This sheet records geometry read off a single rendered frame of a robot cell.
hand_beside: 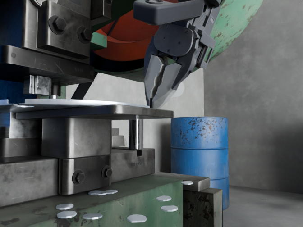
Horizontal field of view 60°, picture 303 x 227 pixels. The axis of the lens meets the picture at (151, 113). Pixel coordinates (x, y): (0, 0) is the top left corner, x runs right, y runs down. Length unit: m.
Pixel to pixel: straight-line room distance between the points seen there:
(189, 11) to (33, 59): 0.29
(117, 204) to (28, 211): 0.12
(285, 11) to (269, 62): 0.66
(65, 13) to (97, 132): 0.23
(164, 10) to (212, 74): 3.64
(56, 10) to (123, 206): 0.35
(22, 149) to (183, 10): 0.35
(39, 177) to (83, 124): 0.10
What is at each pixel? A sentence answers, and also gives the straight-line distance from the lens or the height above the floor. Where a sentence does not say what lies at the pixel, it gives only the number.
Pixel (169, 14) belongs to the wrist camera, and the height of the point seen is 0.91.
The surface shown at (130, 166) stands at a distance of 0.57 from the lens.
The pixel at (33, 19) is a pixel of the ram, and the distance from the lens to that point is 0.53.
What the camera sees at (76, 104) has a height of 0.78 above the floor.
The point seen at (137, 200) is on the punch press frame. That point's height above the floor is 0.63.
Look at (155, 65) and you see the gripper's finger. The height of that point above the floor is 0.86.
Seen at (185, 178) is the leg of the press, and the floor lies 0.64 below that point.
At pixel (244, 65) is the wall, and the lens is 3.86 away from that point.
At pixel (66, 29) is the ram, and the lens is 0.53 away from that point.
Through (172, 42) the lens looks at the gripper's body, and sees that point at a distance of 0.43.
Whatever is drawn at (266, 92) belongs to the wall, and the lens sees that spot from 3.72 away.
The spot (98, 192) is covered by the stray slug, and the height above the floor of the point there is 0.65.
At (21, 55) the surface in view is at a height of 0.88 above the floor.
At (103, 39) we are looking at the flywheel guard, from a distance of 0.90.
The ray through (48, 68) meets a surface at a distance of 0.54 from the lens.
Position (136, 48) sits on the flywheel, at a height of 1.01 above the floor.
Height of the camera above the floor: 0.75
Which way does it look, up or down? 4 degrees up
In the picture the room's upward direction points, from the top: straight up
